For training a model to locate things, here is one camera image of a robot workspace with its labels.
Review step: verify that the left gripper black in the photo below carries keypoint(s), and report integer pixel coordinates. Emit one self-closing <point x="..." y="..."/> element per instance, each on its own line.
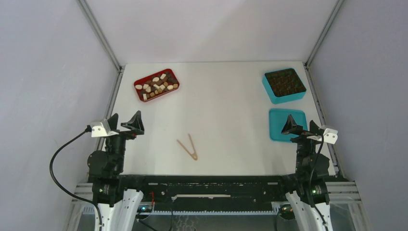
<point x="135" y="124"/>

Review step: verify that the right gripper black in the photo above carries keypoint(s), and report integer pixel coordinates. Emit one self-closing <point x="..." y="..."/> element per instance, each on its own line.
<point x="290" y="126"/>

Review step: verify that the red chocolate tray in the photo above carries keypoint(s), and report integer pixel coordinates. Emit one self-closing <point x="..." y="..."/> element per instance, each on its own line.
<point x="156" y="85"/>

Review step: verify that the teal chocolate box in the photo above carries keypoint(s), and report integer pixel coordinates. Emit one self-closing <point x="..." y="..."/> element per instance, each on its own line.
<point x="283" y="86"/>

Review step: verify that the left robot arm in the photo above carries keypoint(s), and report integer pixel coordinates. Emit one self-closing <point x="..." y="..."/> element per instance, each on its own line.
<point x="115" y="204"/>

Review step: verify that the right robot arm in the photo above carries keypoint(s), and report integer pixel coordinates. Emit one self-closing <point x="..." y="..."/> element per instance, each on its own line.
<point x="310" y="181"/>

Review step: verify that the teal box lid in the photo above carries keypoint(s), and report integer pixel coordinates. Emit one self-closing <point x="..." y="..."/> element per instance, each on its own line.
<point x="277" y="119"/>

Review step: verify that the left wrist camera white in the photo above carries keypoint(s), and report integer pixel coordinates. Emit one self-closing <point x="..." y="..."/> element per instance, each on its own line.
<point x="101" y="129"/>

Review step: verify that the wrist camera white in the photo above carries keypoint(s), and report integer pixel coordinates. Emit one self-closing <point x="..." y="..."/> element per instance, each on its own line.
<point x="325" y="134"/>
<point x="101" y="129"/>

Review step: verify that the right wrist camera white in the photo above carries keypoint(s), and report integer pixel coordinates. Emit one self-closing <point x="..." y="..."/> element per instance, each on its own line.
<point x="325" y="134"/>

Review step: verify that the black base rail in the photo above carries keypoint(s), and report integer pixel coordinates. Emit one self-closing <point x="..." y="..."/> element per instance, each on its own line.
<point x="214" y="193"/>

